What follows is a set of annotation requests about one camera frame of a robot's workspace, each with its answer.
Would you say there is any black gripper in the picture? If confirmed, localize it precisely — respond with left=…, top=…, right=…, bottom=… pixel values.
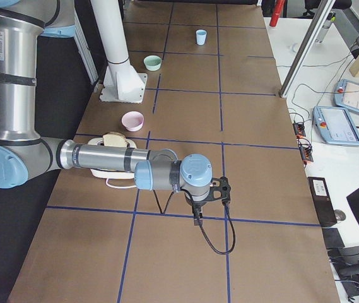
left=184, top=193, right=213, bottom=226

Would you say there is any light blue cup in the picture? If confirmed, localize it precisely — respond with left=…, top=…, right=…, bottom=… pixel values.
left=196, top=29, right=207, bottom=45

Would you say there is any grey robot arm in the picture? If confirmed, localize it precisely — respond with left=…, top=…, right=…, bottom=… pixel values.
left=0, top=1, right=214, bottom=222

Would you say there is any cream toaster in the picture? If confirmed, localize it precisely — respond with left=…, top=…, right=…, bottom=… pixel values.
left=88, top=136, right=137, bottom=180

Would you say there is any pink bowl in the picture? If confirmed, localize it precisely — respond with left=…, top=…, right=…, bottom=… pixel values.
left=121, top=111, right=144, bottom=132

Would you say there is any bread slice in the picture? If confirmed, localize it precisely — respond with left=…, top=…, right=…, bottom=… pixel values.
left=103, top=132, right=127, bottom=147

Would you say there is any black box with label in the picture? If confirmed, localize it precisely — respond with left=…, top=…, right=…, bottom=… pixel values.
left=307, top=177, right=337, bottom=227

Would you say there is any orange black connector block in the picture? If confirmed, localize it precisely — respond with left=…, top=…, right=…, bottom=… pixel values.
left=293, top=122, right=306, bottom=138

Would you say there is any green bowl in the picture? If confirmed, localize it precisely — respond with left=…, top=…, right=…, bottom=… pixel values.
left=143, top=55, right=162, bottom=71

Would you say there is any near teach pendant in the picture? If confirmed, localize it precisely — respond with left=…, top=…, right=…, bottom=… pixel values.
left=312, top=106, right=359, bottom=146

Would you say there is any teach pendant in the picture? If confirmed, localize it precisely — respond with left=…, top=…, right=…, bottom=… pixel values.
left=334, top=79, right=359, bottom=114
left=312, top=106, right=359, bottom=146

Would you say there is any far teach pendant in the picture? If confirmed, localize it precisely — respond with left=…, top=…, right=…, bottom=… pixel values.
left=334, top=79, right=359, bottom=114

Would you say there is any grey spray bottle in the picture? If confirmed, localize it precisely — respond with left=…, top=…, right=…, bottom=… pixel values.
left=315, top=11, right=336, bottom=44

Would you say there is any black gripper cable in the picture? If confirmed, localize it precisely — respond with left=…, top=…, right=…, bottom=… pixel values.
left=152, top=187, right=236, bottom=255

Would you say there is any white toaster cord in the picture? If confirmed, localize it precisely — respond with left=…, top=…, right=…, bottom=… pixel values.
left=105, top=177, right=138, bottom=190

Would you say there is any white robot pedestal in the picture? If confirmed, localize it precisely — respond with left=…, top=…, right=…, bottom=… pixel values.
left=91, top=0, right=148, bottom=104

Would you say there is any aluminium frame post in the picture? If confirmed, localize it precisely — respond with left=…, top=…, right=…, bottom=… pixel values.
left=279, top=0, right=335, bottom=98

